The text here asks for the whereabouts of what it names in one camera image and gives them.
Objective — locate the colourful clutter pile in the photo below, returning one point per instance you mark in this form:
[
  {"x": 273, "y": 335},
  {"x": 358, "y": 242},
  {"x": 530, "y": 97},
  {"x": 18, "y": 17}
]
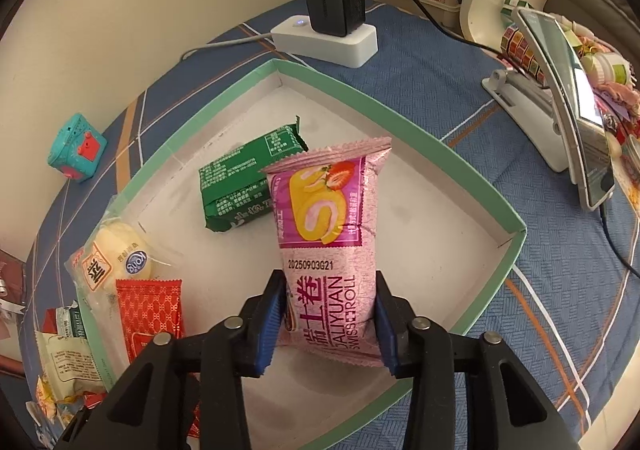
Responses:
[{"x": 612, "y": 82}]

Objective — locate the clear white bun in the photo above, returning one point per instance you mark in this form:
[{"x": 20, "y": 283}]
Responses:
[{"x": 115, "y": 250}]

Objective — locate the blue plaid tablecloth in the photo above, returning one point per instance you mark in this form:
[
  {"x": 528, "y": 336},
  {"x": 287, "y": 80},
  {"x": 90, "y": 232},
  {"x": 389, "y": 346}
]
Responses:
[{"x": 569, "y": 309}]

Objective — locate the cream white snack packet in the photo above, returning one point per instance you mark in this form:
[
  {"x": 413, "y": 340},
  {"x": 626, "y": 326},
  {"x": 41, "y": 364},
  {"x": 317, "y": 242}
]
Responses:
[{"x": 68, "y": 365}]

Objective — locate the smartphone on stand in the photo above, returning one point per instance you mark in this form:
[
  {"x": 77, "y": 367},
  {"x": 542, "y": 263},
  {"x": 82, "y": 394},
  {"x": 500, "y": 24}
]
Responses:
[{"x": 574, "y": 106}]

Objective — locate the mint green snack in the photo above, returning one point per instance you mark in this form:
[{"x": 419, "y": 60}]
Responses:
[{"x": 68, "y": 321}]

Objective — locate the white phone stand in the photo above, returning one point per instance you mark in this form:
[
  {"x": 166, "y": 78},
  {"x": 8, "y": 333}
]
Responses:
[{"x": 530, "y": 107}]

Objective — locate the white power strip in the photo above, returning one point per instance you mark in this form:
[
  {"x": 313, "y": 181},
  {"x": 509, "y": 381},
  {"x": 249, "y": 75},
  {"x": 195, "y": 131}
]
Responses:
[{"x": 295, "y": 35}]

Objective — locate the long red snack packet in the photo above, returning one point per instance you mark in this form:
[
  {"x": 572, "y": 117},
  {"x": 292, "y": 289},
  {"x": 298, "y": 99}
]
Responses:
[{"x": 146, "y": 308}]

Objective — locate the green rimmed white tray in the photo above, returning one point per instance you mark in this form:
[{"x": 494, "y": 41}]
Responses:
[{"x": 445, "y": 237}]

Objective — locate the teal toy house box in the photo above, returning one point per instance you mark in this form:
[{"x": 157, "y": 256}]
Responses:
[{"x": 77, "y": 149}]

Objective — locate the yellow cake packet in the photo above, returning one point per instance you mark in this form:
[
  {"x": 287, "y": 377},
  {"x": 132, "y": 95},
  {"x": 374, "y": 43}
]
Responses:
[{"x": 47, "y": 399}]

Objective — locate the small red box snack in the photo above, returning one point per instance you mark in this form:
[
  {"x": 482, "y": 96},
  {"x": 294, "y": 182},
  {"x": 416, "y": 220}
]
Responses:
[{"x": 49, "y": 322}]

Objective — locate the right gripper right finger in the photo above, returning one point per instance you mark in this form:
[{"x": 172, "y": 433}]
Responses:
[{"x": 505, "y": 406}]

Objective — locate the pink swiss roll packet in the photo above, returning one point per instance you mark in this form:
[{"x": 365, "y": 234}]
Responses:
[{"x": 325, "y": 206}]

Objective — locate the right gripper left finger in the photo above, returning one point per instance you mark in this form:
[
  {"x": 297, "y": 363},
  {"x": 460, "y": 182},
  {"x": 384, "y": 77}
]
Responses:
[{"x": 177, "y": 382}]

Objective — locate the dark green snack packet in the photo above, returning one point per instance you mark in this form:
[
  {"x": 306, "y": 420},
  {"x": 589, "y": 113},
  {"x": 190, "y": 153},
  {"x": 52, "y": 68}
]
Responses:
[{"x": 234, "y": 190}]

